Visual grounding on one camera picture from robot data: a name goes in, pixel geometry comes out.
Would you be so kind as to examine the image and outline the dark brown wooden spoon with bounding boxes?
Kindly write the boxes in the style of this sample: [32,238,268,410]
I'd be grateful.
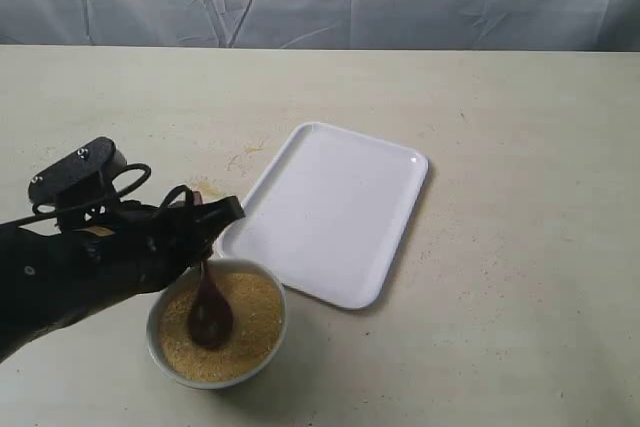
[187,261,234,350]

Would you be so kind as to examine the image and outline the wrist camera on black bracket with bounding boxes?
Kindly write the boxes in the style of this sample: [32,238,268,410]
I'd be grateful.
[28,136,128,213]

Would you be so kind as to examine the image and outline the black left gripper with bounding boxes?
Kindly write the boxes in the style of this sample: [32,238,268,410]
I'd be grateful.
[59,189,245,297]

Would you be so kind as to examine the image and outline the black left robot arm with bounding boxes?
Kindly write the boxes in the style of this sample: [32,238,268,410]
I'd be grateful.
[1,196,245,359]

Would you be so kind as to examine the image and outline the white ceramic bowl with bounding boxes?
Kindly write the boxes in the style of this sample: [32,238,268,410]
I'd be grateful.
[146,259,288,390]

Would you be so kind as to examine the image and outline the white rectangular plastic tray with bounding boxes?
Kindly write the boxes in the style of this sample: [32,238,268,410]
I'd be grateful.
[217,122,429,310]

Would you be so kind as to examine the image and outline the spilled yellow grains on table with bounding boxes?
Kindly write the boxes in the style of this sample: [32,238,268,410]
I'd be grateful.
[186,138,267,200]

